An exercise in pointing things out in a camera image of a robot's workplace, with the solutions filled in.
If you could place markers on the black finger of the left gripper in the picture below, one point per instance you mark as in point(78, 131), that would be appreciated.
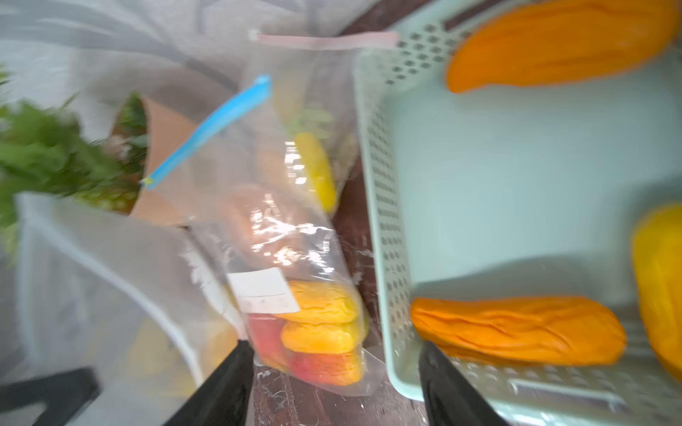
point(50, 400)

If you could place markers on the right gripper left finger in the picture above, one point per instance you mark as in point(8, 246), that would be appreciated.
point(223, 399)

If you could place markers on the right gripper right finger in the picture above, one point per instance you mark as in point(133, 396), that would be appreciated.
point(449, 397)

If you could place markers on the red yellow mango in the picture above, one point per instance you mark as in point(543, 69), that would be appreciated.
point(333, 369)

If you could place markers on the orange yellow mango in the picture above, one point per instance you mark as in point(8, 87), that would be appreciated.
point(323, 338)

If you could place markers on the clear zip-top bag blue zipper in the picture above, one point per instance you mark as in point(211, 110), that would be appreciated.
point(237, 183)

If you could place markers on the clear zip-top bag pink zipper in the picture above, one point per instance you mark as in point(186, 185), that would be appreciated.
point(313, 88)

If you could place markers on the large orange mango basket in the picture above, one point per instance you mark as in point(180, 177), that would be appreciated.
point(558, 42)

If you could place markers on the green plastic basket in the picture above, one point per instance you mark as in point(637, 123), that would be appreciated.
point(507, 192)

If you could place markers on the potted white flower plant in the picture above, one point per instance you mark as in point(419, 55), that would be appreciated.
point(43, 150)

